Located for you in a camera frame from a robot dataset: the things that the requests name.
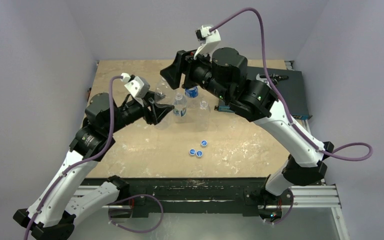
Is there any green label water bottle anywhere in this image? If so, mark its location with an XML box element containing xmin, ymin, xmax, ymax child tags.
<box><xmin>173</xmin><ymin>93</ymin><xmax>187</xmax><ymax>124</ymax></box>

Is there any blue label Pocari bottle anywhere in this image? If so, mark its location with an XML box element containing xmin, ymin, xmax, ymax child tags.
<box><xmin>184</xmin><ymin>86</ymin><xmax>199</xmax><ymax>99</ymax></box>

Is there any clear bottle white cap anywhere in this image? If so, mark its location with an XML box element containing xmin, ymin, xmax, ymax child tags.
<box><xmin>196</xmin><ymin>100</ymin><xmax>211</xmax><ymax>131</ymax></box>

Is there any blue white bottle cap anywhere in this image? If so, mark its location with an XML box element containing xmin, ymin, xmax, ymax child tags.
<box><xmin>195</xmin><ymin>150</ymin><xmax>203</xmax><ymax>158</ymax></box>

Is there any clear bottle blue cap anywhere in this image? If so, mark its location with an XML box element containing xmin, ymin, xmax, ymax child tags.
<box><xmin>154</xmin><ymin>77</ymin><xmax>176</xmax><ymax>130</ymax></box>

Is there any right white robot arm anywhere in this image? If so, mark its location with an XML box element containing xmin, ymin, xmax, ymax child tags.
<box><xmin>160</xmin><ymin>47</ymin><xmax>333</xmax><ymax>204</ymax></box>

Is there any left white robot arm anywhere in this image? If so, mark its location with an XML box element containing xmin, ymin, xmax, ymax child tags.
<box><xmin>13</xmin><ymin>91</ymin><xmax>174</xmax><ymax>240</ymax></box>

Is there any red adjustable wrench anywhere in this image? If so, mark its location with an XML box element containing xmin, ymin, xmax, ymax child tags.
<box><xmin>255</xmin><ymin>74</ymin><xmax>271</xmax><ymax>88</ymax></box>

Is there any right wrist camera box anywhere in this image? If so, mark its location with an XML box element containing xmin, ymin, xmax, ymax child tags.
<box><xmin>193</xmin><ymin>25</ymin><xmax>221</xmax><ymax>60</ymax></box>

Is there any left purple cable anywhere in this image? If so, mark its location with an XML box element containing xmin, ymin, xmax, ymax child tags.
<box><xmin>23</xmin><ymin>75</ymin><xmax>125</xmax><ymax>240</ymax></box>

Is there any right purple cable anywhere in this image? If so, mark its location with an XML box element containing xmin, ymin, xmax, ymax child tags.
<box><xmin>210</xmin><ymin>7</ymin><xmax>374</xmax><ymax>163</ymax></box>

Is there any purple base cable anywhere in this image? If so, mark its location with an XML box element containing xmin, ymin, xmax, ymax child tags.
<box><xmin>107</xmin><ymin>193</ymin><xmax>164</xmax><ymax>233</ymax></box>

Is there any dark network switch box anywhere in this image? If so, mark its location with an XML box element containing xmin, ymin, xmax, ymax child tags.
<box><xmin>214</xmin><ymin>66</ymin><xmax>313</xmax><ymax>121</ymax></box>

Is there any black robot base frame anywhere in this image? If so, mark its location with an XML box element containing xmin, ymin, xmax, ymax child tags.
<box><xmin>110</xmin><ymin>177</ymin><xmax>293</xmax><ymax>219</ymax></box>

